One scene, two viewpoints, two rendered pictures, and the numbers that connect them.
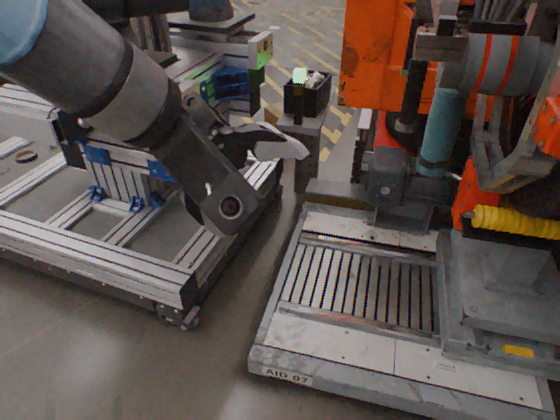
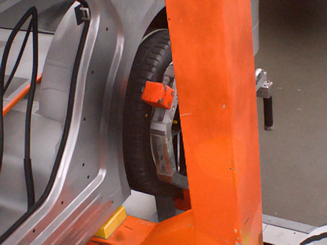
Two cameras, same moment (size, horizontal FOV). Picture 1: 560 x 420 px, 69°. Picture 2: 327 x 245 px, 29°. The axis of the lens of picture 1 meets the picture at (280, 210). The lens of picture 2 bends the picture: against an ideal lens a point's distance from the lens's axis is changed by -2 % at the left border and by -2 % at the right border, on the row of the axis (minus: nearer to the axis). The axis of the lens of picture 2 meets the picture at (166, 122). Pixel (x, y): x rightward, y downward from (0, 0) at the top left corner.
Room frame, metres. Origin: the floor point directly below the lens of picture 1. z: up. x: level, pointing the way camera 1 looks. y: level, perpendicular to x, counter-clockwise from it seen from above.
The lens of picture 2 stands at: (2.97, 0.03, 2.14)
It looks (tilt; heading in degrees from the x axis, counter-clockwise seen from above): 31 degrees down; 199
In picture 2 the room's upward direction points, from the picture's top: 8 degrees counter-clockwise
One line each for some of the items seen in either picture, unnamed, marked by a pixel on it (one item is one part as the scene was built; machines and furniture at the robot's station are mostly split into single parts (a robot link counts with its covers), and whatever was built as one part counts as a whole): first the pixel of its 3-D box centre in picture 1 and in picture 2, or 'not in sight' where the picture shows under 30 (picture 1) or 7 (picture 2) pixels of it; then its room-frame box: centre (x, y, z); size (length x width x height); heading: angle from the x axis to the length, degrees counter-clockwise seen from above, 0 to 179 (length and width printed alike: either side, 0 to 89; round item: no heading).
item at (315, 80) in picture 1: (308, 91); not in sight; (1.60, -0.11, 0.51); 0.20 x 0.14 x 0.13; 157
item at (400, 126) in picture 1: (412, 93); (268, 111); (0.80, -0.27, 0.83); 0.04 x 0.04 x 0.16
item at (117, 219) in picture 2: not in sight; (100, 218); (1.36, -0.80, 0.71); 0.14 x 0.14 x 0.05; 75
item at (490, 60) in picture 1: (490, 62); not in sight; (0.92, -0.47, 0.85); 0.21 x 0.14 x 0.14; 75
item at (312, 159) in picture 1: (307, 150); not in sight; (1.64, -0.13, 0.21); 0.10 x 0.10 x 0.42; 75
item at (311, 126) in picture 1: (308, 107); not in sight; (1.62, -0.12, 0.44); 0.43 x 0.17 x 0.03; 165
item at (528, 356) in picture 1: (499, 294); not in sight; (0.86, -0.71, 0.13); 0.50 x 0.36 x 0.10; 165
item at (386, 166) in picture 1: (421, 195); not in sight; (1.23, -0.53, 0.26); 0.42 x 0.18 x 0.35; 75
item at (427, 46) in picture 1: (439, 44); (260, 88); (0.79, -0.30, 0.93); 0.09 x 0.05 x 0.05; 75
